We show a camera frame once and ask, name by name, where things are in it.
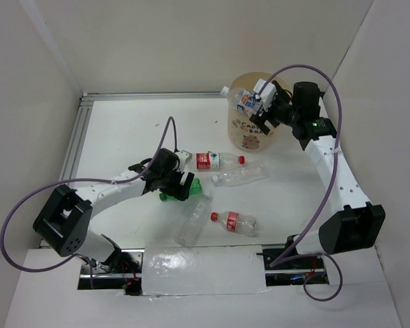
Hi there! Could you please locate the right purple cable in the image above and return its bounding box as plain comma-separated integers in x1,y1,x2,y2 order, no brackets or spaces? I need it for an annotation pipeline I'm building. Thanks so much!
256,64,344,301

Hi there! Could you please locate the long clear bottle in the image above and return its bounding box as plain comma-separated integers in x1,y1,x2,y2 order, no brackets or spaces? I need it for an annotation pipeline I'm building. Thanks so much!
174,191,213,247

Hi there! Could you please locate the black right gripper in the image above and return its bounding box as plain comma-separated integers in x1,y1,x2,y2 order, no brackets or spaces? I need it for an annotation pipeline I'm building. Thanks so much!
250,87,301,135

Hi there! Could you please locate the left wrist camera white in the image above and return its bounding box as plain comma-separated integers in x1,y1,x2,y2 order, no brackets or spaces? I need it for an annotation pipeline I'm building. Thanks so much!
175,150,193,172

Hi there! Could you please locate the aluminium frame rail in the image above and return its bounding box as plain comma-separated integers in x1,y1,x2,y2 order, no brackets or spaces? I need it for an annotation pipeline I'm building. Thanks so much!
59,91,324,182

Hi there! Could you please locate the beige capybara bin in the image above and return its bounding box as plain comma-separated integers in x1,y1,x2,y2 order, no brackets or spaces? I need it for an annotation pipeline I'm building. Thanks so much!
227,72,279,152

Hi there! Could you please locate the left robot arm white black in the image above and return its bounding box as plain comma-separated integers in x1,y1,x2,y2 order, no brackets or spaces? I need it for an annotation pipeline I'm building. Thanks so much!
33,148,194,273

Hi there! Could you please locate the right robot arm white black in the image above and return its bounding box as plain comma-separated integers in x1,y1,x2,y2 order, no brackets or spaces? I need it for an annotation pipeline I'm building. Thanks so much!
250,79,385,268

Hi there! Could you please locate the white tape sheet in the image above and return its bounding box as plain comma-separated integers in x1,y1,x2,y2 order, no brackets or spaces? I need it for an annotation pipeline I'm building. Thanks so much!
141,245,267,296

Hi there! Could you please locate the red white label bottle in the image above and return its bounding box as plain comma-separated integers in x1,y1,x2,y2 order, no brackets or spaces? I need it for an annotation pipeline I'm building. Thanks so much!
188,152,245,172

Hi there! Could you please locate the blue orange label bottle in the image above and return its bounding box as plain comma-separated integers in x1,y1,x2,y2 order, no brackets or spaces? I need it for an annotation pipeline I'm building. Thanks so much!
220,86,263,118

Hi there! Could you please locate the green plastic bottle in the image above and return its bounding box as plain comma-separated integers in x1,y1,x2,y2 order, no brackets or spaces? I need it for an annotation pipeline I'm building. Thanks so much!
159,178,202,202

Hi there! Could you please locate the clear bottle white cap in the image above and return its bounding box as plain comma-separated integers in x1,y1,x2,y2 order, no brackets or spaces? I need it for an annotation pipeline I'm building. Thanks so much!
211,162,269,187

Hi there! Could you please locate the red label cola bottle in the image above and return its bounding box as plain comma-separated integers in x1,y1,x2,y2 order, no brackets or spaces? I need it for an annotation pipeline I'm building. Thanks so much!
210,211,257,236

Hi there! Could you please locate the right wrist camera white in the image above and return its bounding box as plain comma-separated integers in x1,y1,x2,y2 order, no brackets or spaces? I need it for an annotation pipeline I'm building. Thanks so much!
254,79,277,111

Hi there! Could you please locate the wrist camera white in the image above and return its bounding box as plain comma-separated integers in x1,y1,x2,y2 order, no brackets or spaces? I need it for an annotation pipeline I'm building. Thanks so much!
254,79,277,111
175,150,193,172

